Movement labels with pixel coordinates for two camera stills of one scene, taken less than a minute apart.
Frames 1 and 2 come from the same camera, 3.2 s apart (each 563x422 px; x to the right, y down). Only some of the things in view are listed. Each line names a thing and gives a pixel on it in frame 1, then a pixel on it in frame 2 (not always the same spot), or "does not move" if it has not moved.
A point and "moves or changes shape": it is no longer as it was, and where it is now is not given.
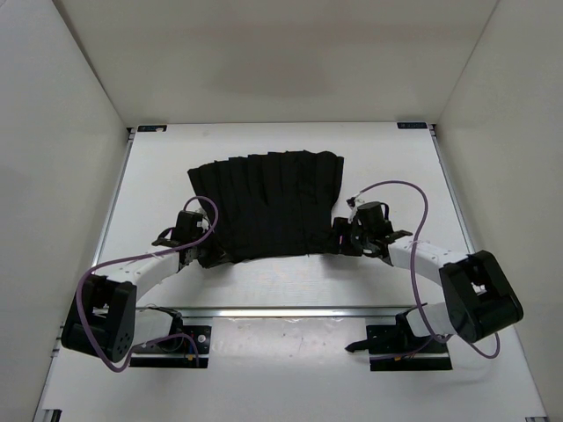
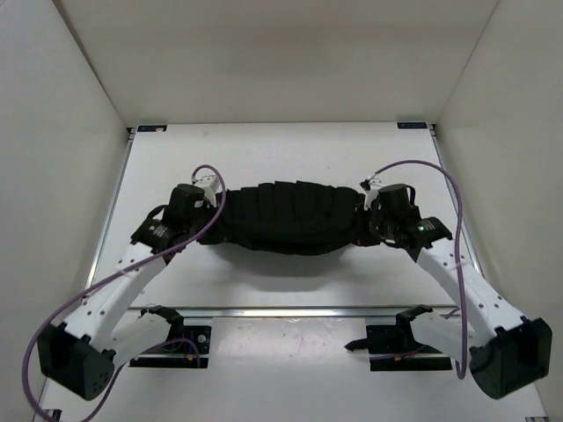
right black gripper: x=339 y=233 to x=376 y=208
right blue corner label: x=412 y=125 does not move
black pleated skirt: x=270 y=204 moves or changes shape
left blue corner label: x=151 y=127 does not move
